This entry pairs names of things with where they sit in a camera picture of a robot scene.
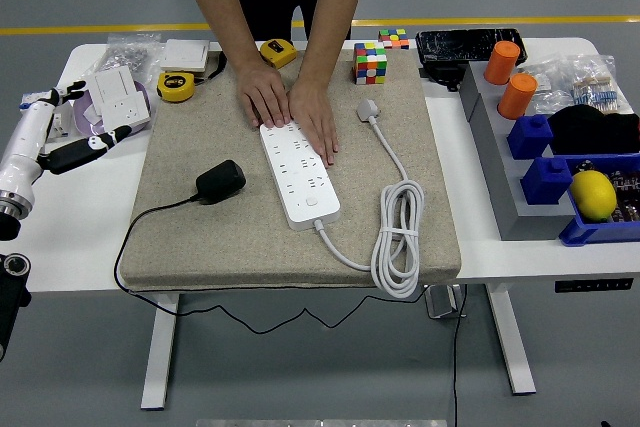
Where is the person's right hand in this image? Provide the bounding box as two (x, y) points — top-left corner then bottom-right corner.
(235, 62), (292, 129)

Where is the person's left hand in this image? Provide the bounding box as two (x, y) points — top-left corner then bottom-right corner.
(287, 77), (340, 168)

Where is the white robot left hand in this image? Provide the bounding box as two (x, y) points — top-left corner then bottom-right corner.
(0, 80), (134, 199)

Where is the white power strip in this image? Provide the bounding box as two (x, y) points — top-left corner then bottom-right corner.
(258, 119), (342, 232)

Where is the black plug adapter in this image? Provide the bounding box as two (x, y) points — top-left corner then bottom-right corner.
(194, 159), (247, 206)

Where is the thin black adapter cord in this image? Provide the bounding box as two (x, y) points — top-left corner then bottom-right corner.
(113, 195), (426, 336)

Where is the white power strip plug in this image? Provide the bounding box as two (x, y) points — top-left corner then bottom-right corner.
(355, 98), (382, 124)

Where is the dark circuit board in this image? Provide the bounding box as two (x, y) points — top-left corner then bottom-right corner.
(574, 159), (640, 226)

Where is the white circuit breaker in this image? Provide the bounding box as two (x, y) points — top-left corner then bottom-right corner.
(19, 90), (71, 139)

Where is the squarish yellow tape measure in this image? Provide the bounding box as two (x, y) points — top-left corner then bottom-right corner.
(258, 38), (298, 70)

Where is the large colourful puzzle cube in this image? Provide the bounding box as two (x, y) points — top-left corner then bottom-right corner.
(352, 41), (389, 86)

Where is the small white plastic piece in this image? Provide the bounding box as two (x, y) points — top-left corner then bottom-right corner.
(82, 102), (104, 127)

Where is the round yellow tape measure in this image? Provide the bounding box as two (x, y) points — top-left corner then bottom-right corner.
(156, 70), (197, 103)

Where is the small colourful puzzle cube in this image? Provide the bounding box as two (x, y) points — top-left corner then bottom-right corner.
(377, 28), (411, 51)

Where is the white table leg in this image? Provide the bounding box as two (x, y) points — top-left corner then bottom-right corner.
(139, 291), (181, 411)
(485, 282), (537, 396)

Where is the black power brick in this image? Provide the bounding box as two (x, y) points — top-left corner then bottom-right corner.
(419, 62), (464, 93)

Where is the black table control panel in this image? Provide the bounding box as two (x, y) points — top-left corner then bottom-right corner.
(553, 277), (635, 294)

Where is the clear bag of screws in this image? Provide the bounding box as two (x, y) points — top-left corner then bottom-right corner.
(74, 32), (166, 88)

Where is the black plastic tray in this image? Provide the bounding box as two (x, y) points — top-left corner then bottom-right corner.
(414, 27), (530, 68)

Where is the grey-brown mat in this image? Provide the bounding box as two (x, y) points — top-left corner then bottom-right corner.
(119, 44), (462, 293)

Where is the blue plastic bin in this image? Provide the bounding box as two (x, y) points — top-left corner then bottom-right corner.
(558, 152), (640, 248)

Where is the orange cylinder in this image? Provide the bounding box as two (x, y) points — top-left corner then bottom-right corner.
(482, 40), (523, 86)
(496, 72), (539, 121)

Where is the grey stepped block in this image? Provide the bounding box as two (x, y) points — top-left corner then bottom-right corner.
(458, 60), (576, 242)

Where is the blue block with knob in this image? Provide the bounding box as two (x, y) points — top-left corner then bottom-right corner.
(506, 114), (555, 161)
(519, 156), (574, 206)

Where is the yellow lemon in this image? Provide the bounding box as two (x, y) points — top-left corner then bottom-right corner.
(568, 170), (619, 222)

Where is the clear bag of small parts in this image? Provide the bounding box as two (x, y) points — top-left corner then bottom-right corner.
(519, 60), (574, 117)

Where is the black cloth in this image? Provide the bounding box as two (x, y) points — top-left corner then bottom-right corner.
(547, 104), (640, 157)

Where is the clear bag of resistors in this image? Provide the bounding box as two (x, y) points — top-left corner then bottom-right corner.
(567, 52), (634, 116)

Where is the black wrist strap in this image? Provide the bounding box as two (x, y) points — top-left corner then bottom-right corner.
(202, 50), (229, 82)

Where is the white wall switch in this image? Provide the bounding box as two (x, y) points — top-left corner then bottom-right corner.
(158, 38), (211, 74)

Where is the white wall socket panel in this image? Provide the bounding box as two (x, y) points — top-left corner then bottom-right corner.
(94, 91), (152, 132)

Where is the white switch panel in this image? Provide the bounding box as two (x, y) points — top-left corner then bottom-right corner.
(88, 64), (139, 107)

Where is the white power strip cord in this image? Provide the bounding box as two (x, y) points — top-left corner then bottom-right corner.
(313, 116), (426, 299)

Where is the black hanging cable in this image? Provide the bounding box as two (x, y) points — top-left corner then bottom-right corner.
(451, 284), (469, 427)

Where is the silver bracket under table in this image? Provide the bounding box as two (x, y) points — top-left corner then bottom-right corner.
(423, 284), (467, 321)

